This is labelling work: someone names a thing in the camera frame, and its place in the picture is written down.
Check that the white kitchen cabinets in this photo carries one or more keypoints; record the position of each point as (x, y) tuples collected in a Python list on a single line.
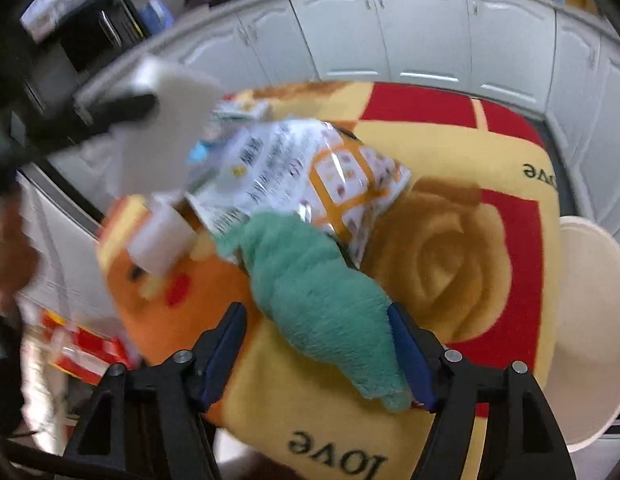
[(425, 35)]

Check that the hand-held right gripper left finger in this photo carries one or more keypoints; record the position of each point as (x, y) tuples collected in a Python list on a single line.
[(224, 350)]

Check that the black floor mat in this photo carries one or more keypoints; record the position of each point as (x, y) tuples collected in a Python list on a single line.
[(557, 160)]

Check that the white orange snack packet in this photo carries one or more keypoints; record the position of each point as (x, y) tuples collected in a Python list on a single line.
[(300, 170)]

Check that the green plush cloth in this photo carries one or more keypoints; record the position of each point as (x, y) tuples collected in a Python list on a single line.
[(315, 300)]

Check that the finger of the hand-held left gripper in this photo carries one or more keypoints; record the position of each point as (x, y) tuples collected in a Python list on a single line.
[(119, 107)]

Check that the white green wrapper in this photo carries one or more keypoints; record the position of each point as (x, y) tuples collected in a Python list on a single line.
[(239, 110)]

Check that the black oven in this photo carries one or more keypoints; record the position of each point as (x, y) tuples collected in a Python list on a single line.
[(97, 30)]

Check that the white round bin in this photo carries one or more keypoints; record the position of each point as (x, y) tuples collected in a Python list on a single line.
[(590, 310)]

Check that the person's left hand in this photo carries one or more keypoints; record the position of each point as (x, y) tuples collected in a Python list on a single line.
[(12, 255)]

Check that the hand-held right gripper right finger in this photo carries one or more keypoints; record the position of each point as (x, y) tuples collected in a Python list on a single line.
[(412, 365)]

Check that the red box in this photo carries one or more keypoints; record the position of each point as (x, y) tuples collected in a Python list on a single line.
[(84, 355)]

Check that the printed blanket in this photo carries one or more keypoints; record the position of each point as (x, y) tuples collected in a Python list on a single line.
[(465, 270)]

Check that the blue container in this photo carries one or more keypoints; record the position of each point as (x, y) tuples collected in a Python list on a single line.
[(157, 15)]

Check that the white carton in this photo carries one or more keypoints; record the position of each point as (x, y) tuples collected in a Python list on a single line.
[(162, 242)]

